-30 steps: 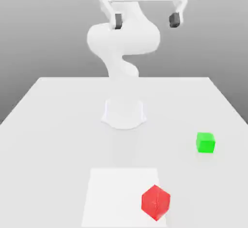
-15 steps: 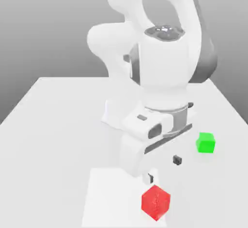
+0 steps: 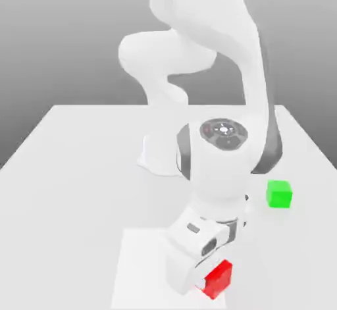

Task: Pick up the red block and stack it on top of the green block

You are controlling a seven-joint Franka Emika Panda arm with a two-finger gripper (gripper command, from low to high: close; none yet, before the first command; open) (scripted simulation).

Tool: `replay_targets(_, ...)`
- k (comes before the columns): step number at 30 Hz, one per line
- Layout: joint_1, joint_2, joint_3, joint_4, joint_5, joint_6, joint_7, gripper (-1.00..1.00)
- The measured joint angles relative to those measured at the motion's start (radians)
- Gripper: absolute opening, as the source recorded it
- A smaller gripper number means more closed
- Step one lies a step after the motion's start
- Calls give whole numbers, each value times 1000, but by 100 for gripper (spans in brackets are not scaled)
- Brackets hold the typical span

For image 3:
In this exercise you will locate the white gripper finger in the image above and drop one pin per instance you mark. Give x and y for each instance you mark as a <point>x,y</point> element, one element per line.
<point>200,283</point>

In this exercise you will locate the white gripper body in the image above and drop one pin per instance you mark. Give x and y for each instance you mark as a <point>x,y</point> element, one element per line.
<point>181,268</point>

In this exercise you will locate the small red cube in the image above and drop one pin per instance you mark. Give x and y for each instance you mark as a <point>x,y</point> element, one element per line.
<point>218,279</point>

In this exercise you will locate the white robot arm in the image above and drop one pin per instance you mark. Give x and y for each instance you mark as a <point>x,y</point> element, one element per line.
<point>210,31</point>

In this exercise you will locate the small green cube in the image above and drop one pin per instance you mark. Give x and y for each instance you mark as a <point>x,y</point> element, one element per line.
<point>279,194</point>

